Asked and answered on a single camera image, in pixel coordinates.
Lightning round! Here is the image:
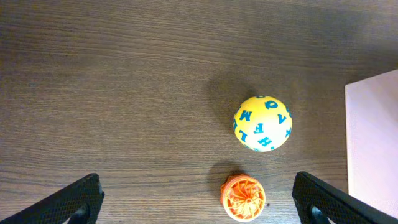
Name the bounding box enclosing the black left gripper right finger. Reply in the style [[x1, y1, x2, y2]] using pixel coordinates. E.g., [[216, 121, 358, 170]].
[[292, 171, 397, 224]]

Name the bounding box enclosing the orange round lattice toy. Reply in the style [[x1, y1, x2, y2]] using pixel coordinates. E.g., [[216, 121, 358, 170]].
[[220, 174, 266, 222]]

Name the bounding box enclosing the white open cardboard box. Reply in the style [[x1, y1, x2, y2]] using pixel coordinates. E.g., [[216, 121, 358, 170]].
[[345, 70, 397, 217]]

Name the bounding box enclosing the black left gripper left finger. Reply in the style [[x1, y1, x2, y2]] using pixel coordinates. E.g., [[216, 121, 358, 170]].
[[1, 173, 104, 224]]

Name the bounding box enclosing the yellow ball with blue letters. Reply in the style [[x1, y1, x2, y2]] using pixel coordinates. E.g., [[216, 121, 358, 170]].
[[233, 95, 293, 152]]

